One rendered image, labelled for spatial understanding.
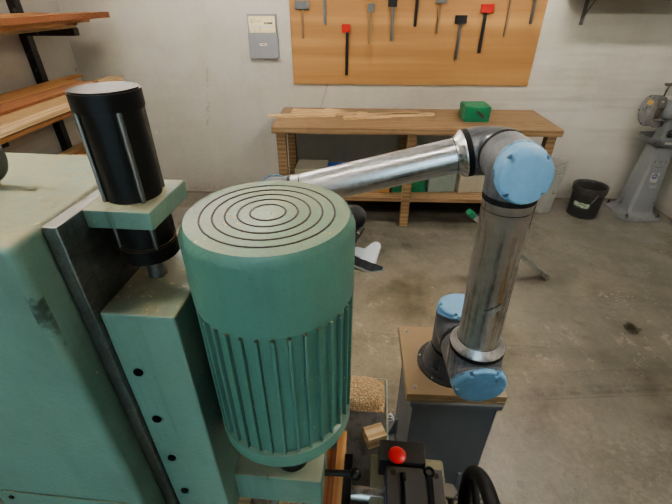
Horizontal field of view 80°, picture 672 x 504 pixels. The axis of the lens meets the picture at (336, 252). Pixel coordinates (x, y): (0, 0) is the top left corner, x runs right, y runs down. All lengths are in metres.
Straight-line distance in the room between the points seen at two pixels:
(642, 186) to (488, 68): 1.70
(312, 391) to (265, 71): 3.50
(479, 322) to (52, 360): 0.91
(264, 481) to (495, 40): 3.60
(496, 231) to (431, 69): 2.92
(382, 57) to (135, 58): 2.12
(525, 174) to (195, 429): 0.73
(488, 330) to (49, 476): 0.93
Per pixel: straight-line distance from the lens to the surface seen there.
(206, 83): 3.99
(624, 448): 2.35
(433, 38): 3.75
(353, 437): 0.93
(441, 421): 1.55
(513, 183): 0.89
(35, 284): 0.43
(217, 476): 0.65
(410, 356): 1.52
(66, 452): 0.62
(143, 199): 0.42
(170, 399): 0.53
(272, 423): 0.49
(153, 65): 4.13
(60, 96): 3.42
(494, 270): 1.01
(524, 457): 2.11
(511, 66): 3.94
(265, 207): 0.42
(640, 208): 4.50
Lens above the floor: 1.69
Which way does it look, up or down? 33 degrees down
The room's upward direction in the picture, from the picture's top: straight up
